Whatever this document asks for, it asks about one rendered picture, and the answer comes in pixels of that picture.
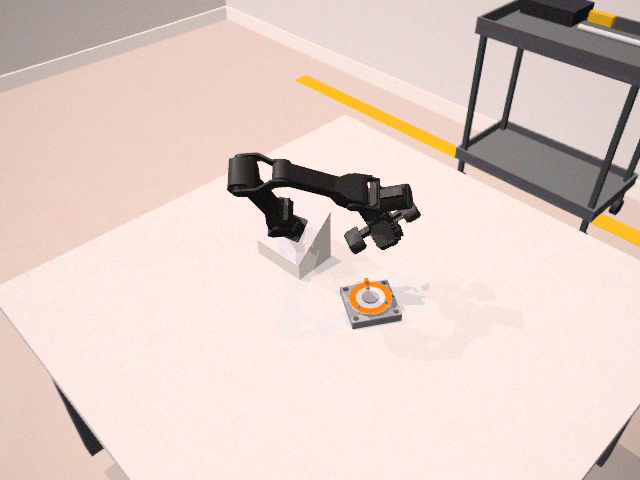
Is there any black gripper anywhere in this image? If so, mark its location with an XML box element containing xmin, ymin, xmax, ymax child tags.
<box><xmin>344</xmin><ymin>202</ymin><xmax>421</xmax><ymax>254</ymax></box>

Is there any orange round plate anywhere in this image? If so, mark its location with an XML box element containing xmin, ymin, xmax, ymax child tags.
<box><xmin>349</xmin><ymin>278</ymin><xmax>392</xmax><ymax>315</ymax></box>

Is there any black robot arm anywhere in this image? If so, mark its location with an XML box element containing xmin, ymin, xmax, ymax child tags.
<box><xmin>227</xmin><ymin>152</ymin><xmax>413</xmax><ymax>250</ymax></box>

